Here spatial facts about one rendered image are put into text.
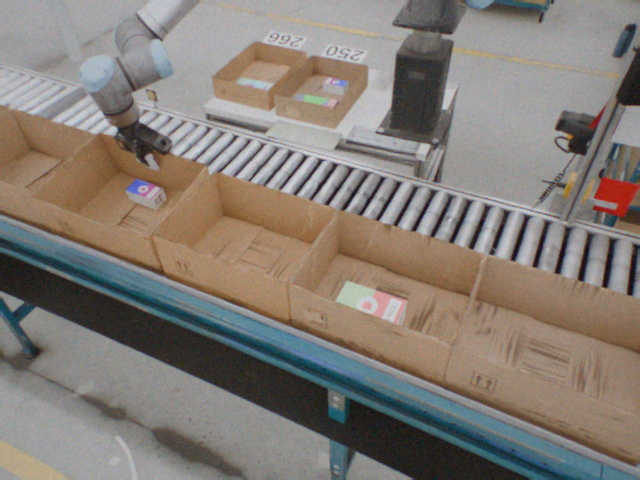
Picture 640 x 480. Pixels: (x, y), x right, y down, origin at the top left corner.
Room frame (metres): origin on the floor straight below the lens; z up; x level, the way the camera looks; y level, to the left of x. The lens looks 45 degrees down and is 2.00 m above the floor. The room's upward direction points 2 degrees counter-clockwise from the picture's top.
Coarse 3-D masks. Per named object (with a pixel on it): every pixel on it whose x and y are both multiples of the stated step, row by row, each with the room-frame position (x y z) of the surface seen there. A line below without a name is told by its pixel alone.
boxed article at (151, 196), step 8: (136, 184) 1.31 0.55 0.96; (144, 184) 1.31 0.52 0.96; (128, 192) 1.29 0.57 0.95; (136, 192) 1.28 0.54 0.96; (144, 192) 1.28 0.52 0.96; (152, 192) 1.27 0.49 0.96; (160, 192) 1.28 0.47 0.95; (136, 200) 1.28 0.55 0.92; (144, 200) 1.26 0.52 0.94; (152, 200) 1.25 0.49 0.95; (160, 200) 1.27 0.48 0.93; (152, 208) 1.25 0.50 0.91
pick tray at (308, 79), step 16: (304, 64) 2.29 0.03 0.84; (320, 64) 2.35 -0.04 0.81; (336, 64) 2.31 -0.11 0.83; (352, 64) 2.28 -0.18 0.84; (288, 80) 2.15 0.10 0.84; (304, 80) 2.28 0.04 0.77; (320, 80) 2.30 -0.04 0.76; (352, 80) 2.28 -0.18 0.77; (288, 96) 2.14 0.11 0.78; (320, 96) 2.16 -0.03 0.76; (336, 96) 2.15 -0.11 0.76; (352, 96) 2.07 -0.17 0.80; (288, 112) 2.00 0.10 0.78; (304, 112) 1.96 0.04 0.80; (320, 112) 1.93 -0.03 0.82; (336, 112) 1.92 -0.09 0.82; (336, 128) 1.91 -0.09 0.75
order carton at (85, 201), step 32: (96, 160) 1.37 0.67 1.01; (128, 160) 1.39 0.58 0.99; (160, 160) 1.32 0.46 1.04; (192, 160) 1.26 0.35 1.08; (32, 192) 1.17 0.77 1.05; (64, 192) 1.25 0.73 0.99; (96, 192) 1.33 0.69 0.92; (64, 224) 1.13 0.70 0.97; (96, 224) 1.06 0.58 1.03; (128, 224) 1.20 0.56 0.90; (160, 224) 1.03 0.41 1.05; (128, 256) 1.05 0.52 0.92
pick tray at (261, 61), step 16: (256, 48) 2.52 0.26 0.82; (272, 48) 2.48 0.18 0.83; (288, 48) 2.44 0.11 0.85; (240, 64) 2.39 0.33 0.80; (256, 64) 2.47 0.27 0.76; (272, 64) 2.46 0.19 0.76; (288, 64) 2.44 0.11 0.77; (224, 80) 2.15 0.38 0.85; (272, 80) 2.31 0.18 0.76; (224, 96) 2.16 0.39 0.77; (240, 96) 2.12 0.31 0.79; (256, 96) 2.08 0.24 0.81; (272, 96) 2.09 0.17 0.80
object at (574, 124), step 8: (568, 112) 1.43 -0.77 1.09; (576, 112) 1.43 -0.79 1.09; (560, 120) 1.40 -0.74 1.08; (568, 120) 1.39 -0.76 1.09; (576, 120) 1.39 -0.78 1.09; (584, 120) 1.38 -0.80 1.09; (592, 120) 1.38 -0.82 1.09; (560, 128) 1.40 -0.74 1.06; (568, 128) 1.38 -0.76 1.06; (576, 128) 1.37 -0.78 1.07; (584, 128) 1.37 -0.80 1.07; (568, 136) 1.40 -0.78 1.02; (576, 136) 1.37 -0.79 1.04; (584, 136) 1.36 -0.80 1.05; (568, 144) 1.39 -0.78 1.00; (576, 144) 1.38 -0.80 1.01; (584, 144) 1.37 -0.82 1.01
